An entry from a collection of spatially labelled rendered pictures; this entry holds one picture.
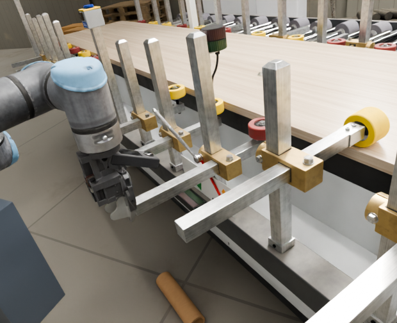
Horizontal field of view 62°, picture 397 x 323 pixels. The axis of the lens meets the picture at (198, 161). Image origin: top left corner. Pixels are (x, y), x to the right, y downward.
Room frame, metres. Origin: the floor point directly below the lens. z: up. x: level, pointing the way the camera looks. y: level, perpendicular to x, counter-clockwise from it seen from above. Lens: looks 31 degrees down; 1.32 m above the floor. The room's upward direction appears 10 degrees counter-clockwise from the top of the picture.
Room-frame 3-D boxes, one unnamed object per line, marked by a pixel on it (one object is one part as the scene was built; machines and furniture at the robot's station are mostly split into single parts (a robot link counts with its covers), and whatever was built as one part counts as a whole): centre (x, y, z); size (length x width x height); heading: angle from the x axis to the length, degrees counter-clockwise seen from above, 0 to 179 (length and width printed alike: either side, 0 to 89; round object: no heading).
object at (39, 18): (2.55, 0.90, 0.92); 0.03 x 0.03 x 0.48; 28
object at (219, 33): (0.81, -0.09, 1.17); 0.06 x 0.06 x 0.02
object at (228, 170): (0.77, -0.06, 0.84); 0.13 x 0.06 x 0.05; 28
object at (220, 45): (0.81, -0.09, 1.14); 0.06 x 0.06 x 0.02
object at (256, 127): (0.82, -0.19, 0.85); 0.08 x 0.08 x 0.11
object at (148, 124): (1.21, 0.18, 0.82); 0.13 x 0.06 x 0.05; 28
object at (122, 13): (6.89, 0.69, 0.41); 1.16 x 0.82 x 0.82; 58
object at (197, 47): (0.79, -0.04, 0.94); 0.03 x 0.03 x 0.48; 28
